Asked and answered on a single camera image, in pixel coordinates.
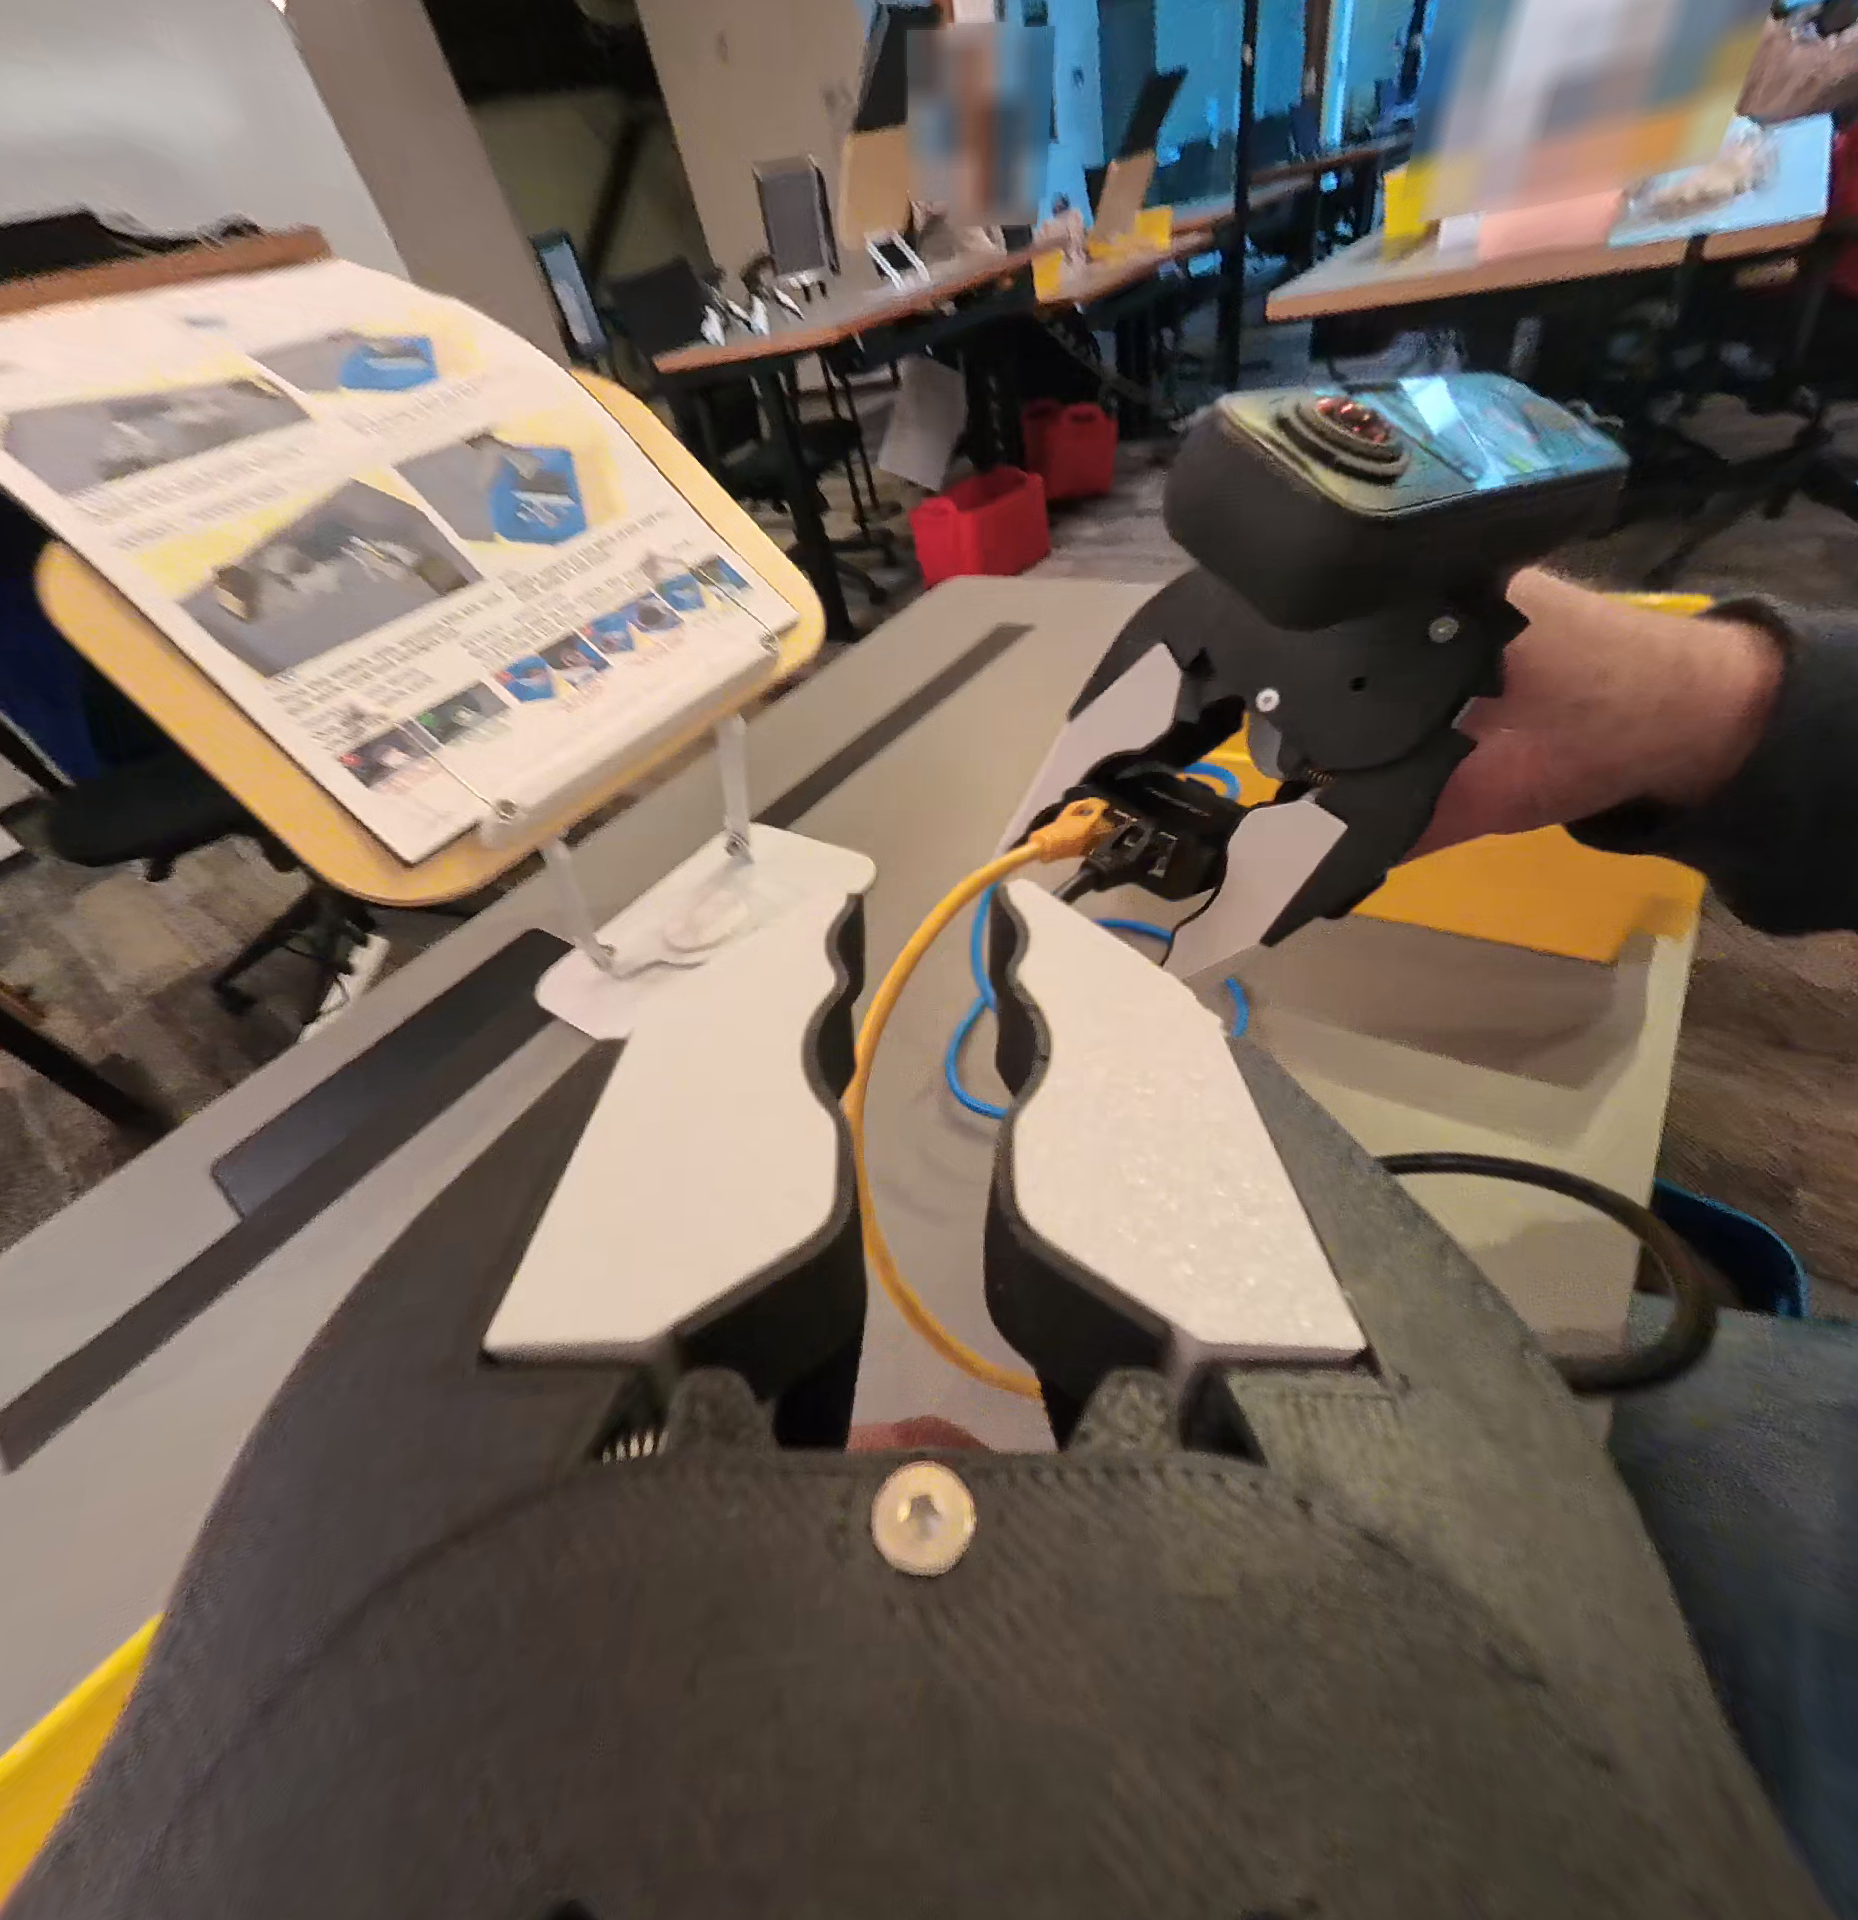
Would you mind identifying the printed instruction sheet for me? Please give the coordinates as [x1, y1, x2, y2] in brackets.
[0, 259, 805, 870]

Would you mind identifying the black cable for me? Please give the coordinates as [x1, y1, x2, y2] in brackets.
[1378, 1150, 1726, 1397]

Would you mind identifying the black office chair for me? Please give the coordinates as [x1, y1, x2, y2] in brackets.
[46, 706, 378, 1025]

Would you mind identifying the white power strip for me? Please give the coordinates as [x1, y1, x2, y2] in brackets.
[303, 927, 394, 1039]

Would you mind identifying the person's leg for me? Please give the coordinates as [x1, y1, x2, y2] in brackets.
[1604, 1296, 1858, 1920]

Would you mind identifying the red plastic bin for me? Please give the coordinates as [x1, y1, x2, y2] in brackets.
[909, 465, 1055, 591]
[1019, 397, 1122, 505]

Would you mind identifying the wooden document board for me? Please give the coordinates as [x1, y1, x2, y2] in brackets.
[36, 364, 829, 911]

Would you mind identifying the blue bin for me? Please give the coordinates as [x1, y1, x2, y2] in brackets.
[1651, 1177, 1813, 1322]

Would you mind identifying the black tablet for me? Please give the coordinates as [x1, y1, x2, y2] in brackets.
[532, 230, 611, 364]

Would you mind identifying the person's right forearm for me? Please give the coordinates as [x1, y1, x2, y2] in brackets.
[1567, 598, 1858, 950]

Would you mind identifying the person's right hand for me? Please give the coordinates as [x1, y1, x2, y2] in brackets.
[1410, 571, 1790, 887]

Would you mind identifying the yellow ethernet cable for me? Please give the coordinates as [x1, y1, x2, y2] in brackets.
[842, 799, 1116, 1401]

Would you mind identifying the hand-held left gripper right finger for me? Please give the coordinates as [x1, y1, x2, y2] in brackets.
[983, 877, 1375, 1426]

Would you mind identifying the wooden top table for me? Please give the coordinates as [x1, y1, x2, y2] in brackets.
[650, 240, 1088, 645]
[1263, 117, 1839, 451]

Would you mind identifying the blue cable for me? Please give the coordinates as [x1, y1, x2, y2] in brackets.
[950, 760, 1250, 1122]

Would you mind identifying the black port adapter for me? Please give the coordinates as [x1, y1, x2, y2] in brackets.
[1061, 760, 1250, 905]

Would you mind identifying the clear acrylic stand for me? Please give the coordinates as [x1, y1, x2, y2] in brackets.
[534, 712, 881, 1042]

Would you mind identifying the white paper sheet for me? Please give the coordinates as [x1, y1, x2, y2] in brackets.
[877, 355, 971, 491]

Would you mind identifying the grey tablet screen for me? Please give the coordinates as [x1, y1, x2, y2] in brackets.
[749, 158, 842, 282]

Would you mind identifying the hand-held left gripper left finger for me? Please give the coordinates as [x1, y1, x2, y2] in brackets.
[483, 885, 871, 1421]

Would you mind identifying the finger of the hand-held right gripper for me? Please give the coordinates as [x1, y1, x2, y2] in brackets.
[1165, 795, 1353, 981]
[1003, 641, 1217, 861]

